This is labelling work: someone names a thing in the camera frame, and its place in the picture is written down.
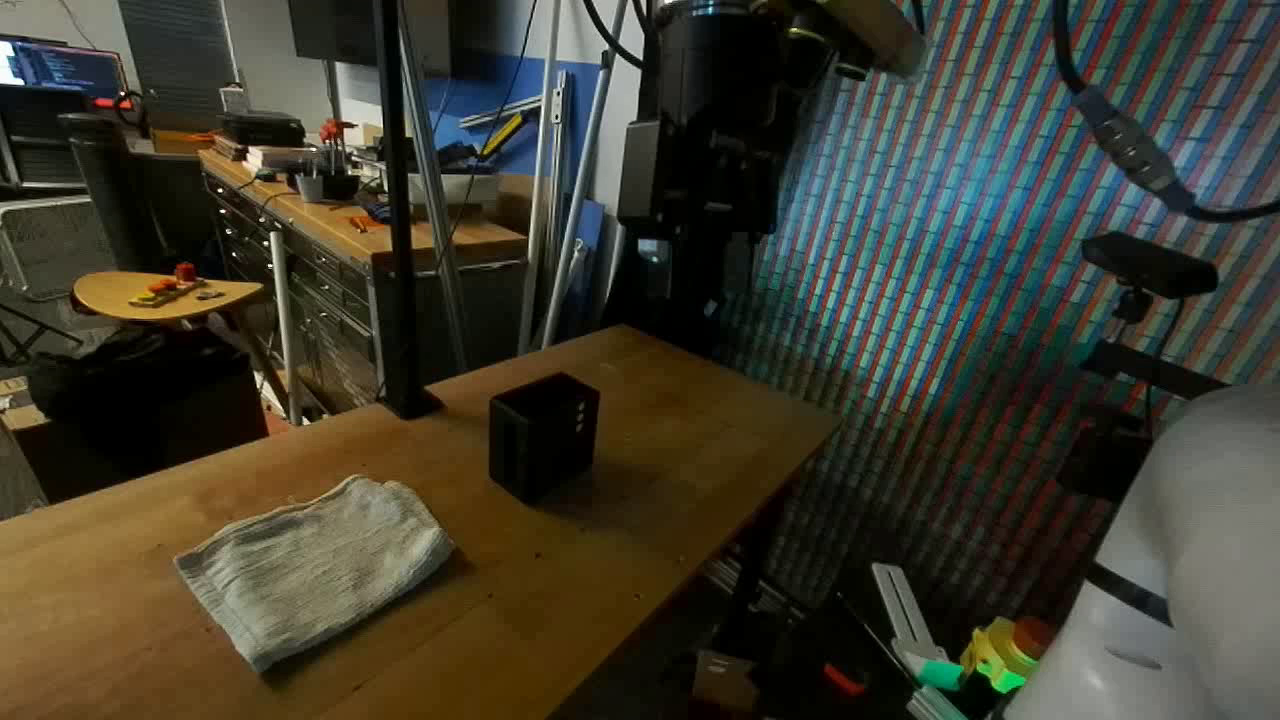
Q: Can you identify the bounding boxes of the black plastic crate box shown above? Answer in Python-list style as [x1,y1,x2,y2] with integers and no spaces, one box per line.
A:
[488,373,600,503]

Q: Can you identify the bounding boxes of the light grey cloth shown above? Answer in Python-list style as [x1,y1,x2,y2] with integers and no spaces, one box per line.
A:
[171,477,453,671]

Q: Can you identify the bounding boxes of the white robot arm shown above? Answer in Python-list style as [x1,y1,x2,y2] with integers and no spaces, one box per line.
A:
[1004,384,1280,720]

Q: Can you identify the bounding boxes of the black vertical pole stand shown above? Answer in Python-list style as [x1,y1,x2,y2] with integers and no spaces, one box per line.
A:
[372,0,440,419]

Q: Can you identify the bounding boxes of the black equipment column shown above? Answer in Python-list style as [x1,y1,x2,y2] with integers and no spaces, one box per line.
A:
[609,0,847,353]

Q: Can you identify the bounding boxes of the wooden top drawer cabinet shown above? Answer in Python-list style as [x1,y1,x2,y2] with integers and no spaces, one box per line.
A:
[200,153,524,413]

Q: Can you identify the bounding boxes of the green yellow toy pile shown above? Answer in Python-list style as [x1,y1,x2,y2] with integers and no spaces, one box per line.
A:
[909,615,1054,720]

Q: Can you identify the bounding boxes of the black bin under stool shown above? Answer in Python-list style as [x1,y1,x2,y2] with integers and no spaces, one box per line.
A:
[33,327,264,482]

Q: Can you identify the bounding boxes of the round wooden stool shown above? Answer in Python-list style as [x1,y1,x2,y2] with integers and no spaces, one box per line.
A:
[70,271,259,324]

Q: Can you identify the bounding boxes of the black camera on stand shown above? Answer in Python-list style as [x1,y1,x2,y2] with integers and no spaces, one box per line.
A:
[1080,231,1219,302]

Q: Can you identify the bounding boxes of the black hanging cable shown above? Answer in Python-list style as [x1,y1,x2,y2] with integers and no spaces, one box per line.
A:
[1048,0,1280,229]

